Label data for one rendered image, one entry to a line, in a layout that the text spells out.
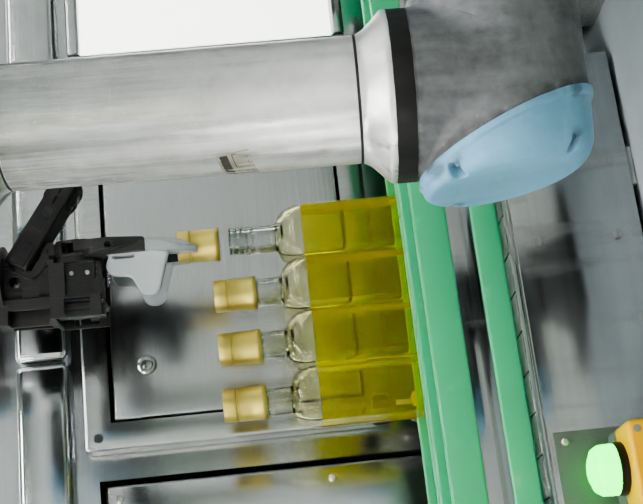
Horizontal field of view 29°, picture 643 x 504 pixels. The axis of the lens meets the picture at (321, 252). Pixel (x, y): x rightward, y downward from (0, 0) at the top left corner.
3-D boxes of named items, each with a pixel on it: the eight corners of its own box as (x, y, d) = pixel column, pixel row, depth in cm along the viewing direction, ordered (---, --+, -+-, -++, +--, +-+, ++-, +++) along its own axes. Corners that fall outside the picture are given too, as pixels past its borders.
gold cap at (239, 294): (255, 280, 133) (213, 284, 132) (254, 272, 129) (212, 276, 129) (258, 313, 132) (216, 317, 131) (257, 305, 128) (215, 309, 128)
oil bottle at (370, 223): (466, 204, 137) (272, 222, 136) (474, 185, 132) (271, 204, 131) (474, 253, 135) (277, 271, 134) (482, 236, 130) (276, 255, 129)
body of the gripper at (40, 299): (117, 326, 133) (3, 335, 133) (113, 248, 135) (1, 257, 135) (108, 313, 126) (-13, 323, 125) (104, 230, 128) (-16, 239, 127)
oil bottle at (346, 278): (474, 254, 135) (277, 273, 134) (482, 237, 130) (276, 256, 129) (482, 304, 134) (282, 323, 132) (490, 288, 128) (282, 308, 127)
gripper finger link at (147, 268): (200, 293, 129) (113, 303, 130) (197, 237, 130) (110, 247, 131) (194, 287, 126) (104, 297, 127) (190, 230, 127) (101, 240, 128)
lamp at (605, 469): (611, 446, 109) (577, 450, 109) (625, 437, 105) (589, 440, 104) (621, 499, 107) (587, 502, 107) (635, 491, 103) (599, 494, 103)
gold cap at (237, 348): (260, 334, 130) (218, 338, 130) (259, 324, 127) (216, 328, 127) (263, 367, 129) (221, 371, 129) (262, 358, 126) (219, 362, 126)
